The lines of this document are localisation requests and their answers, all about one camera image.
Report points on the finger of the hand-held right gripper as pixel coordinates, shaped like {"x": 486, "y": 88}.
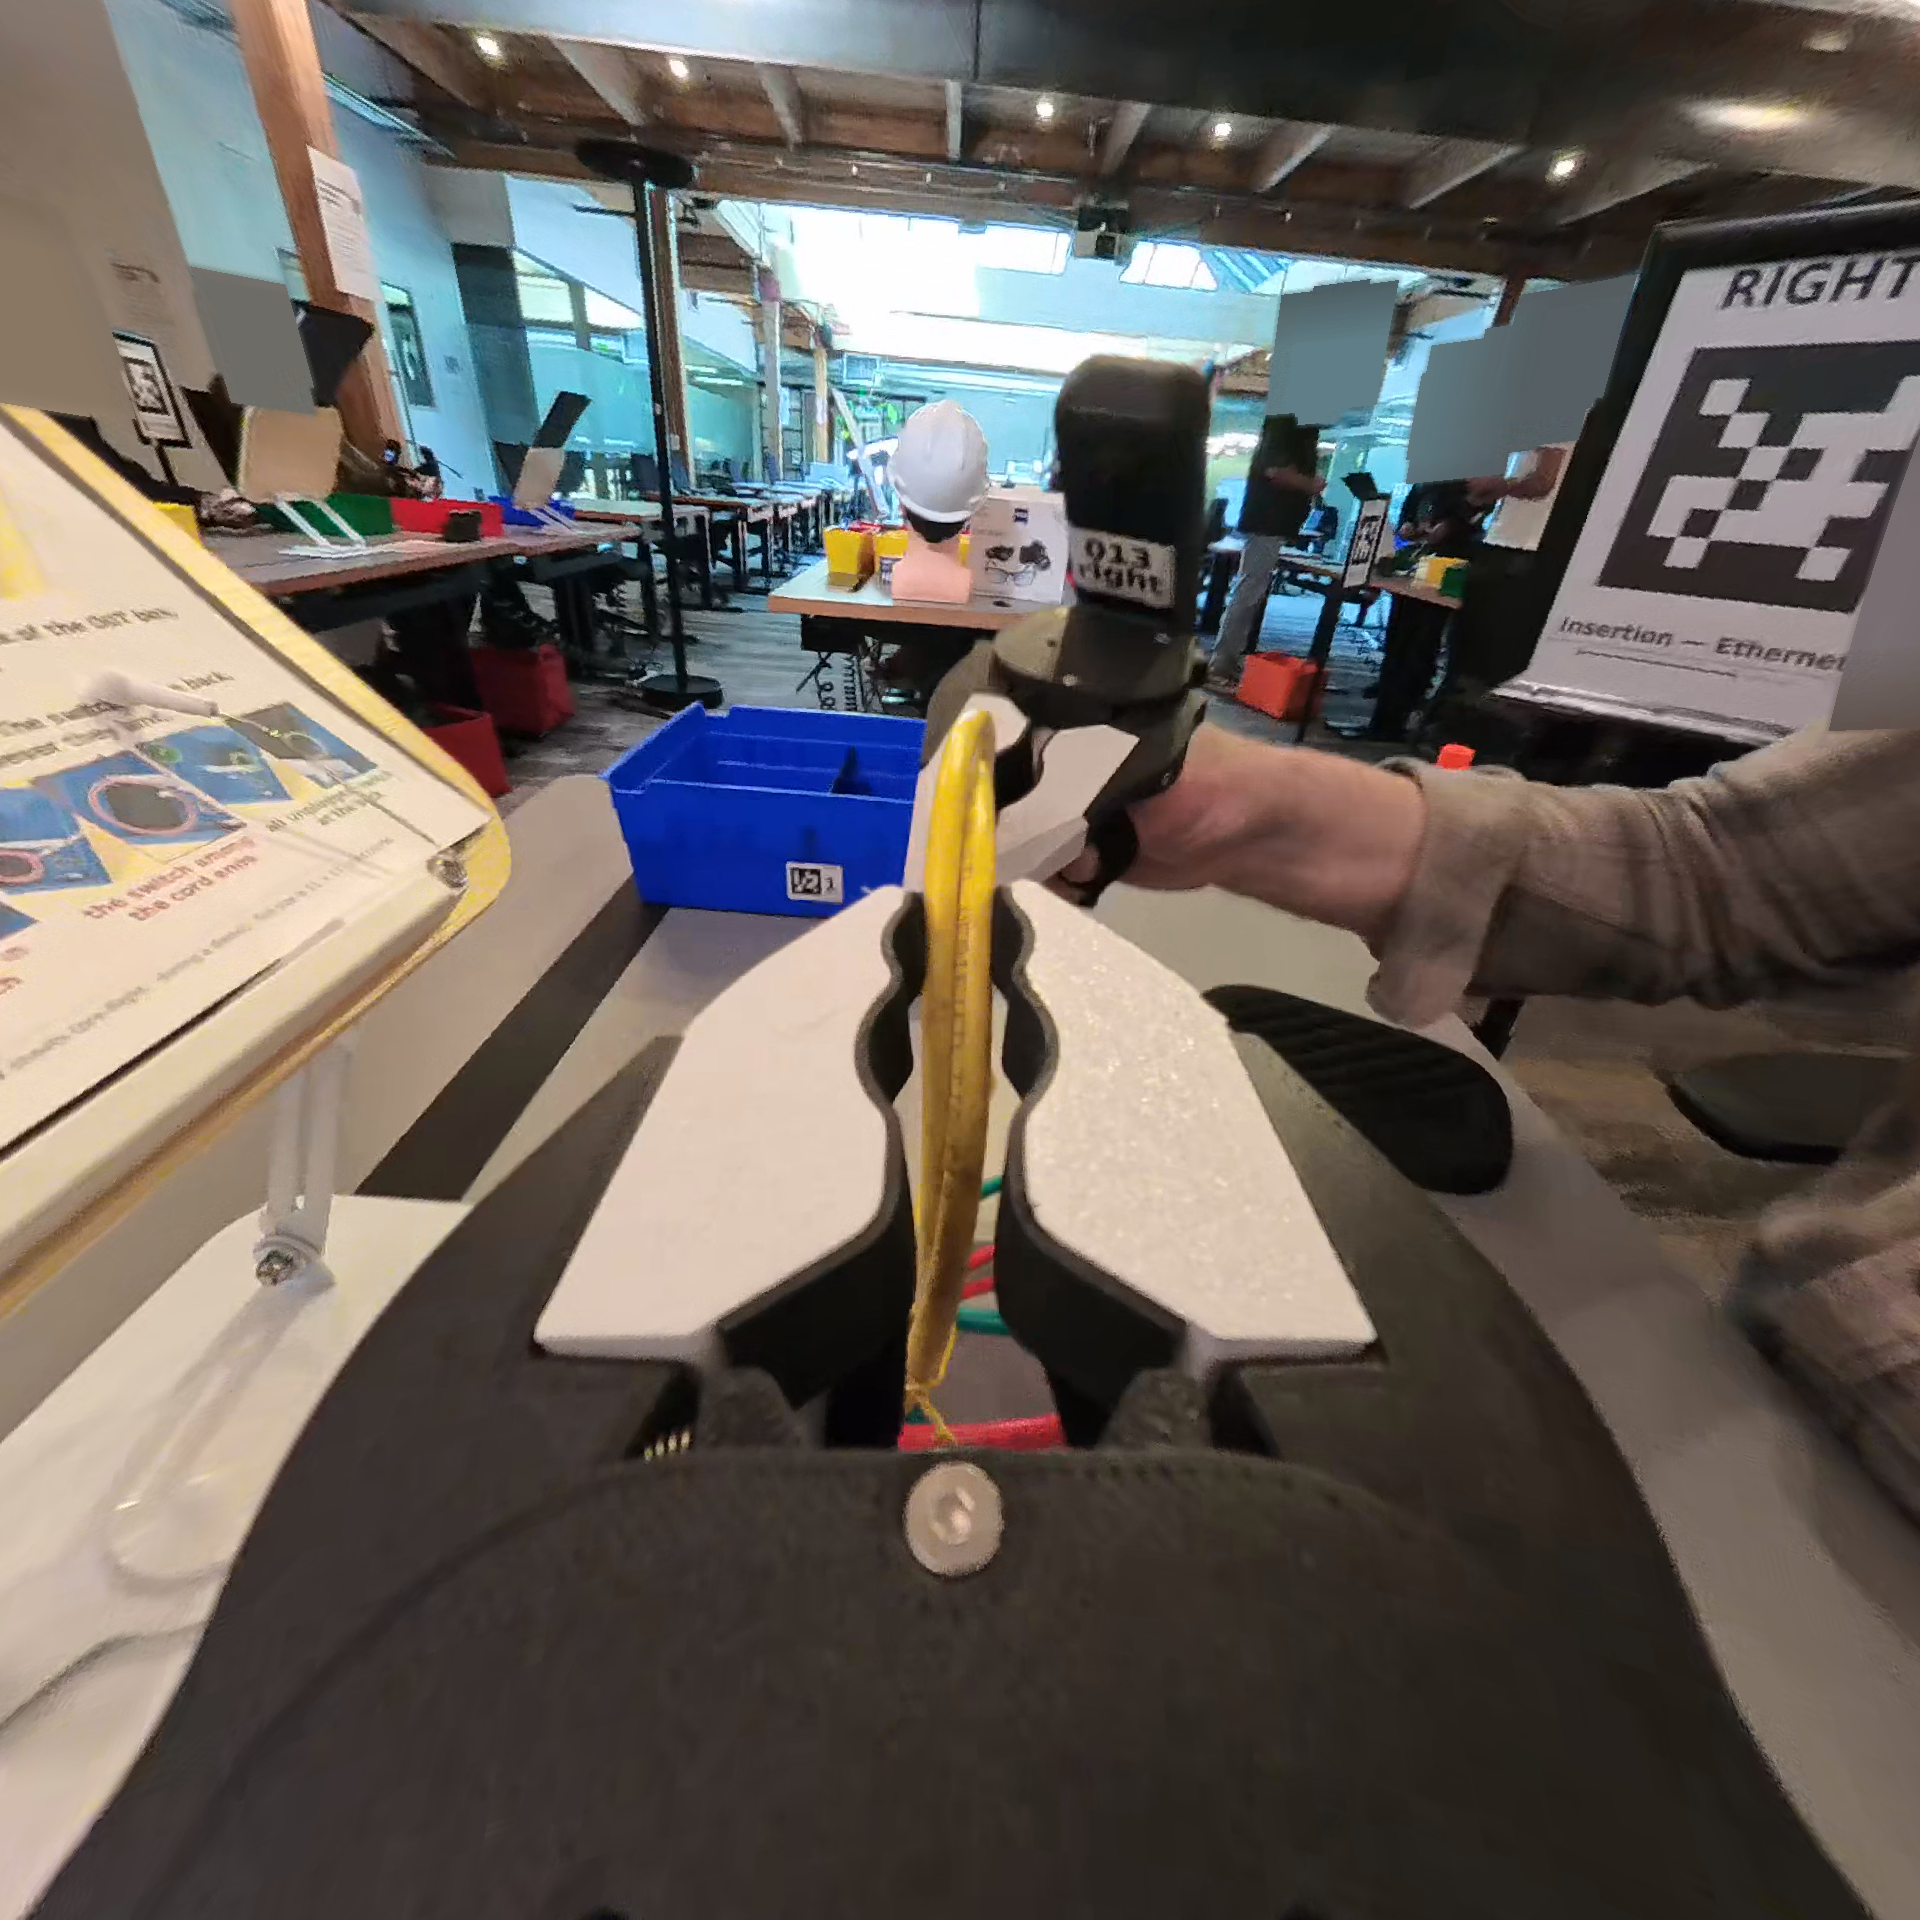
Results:
{"x": 1078, "y": 796}
{"x": 932, "y": 796}

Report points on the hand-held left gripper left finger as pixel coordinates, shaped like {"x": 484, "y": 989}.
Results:
{"x": 733, "y": 1185}

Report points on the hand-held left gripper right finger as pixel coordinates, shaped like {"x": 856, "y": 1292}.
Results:
{"x": 1171, "y": 1171}

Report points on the person's right forearm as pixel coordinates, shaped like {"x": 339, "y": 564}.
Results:
{"x": 1651, "y": 868}

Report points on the person's right hand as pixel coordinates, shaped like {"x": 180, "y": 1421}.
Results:
{"x": 1275, "y": 825}

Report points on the white printed box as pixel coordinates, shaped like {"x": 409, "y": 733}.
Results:
{"x": 1019, "y": 547}

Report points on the white hard hat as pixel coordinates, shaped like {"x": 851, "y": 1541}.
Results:
{"x": 938, "y": 450}

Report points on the wooden work table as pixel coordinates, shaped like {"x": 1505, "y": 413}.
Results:
{"x": 900, "y": 608}

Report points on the pink mannequin head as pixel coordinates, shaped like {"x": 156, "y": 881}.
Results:
{"x": 931, "y": 563}

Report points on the orange plastic bin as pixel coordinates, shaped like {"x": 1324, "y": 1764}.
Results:
{"x": 1278, "y": 687}

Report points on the blue plastic bin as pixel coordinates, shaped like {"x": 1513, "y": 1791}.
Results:
{"x": 704, "y": 810}

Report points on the yellow plastic bin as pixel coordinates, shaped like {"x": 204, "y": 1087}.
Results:
{"x": 848, "y": 556}

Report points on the dark grey table pad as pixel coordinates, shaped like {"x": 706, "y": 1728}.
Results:
{"x": 493, "y": 1050}

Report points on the red plastic bin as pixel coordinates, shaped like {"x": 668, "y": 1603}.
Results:
{"x": 473, "y": 749}
{"x": 523, "y": 690}

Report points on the black framed marker sign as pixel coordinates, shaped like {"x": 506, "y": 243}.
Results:
{"x": 1723, "y": 480}

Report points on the yellow-edged instruction board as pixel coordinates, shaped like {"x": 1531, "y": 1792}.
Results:
{"x": 149, "y": 749}

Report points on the white paper notice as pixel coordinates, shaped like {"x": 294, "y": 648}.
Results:
{"x": 341, "y": 218}

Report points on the small marker tag sign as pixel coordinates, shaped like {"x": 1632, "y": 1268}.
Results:
{"x": 149, "y": 388}

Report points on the wooden pillar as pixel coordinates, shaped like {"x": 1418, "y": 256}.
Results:
{"x": 293, "y": 90}

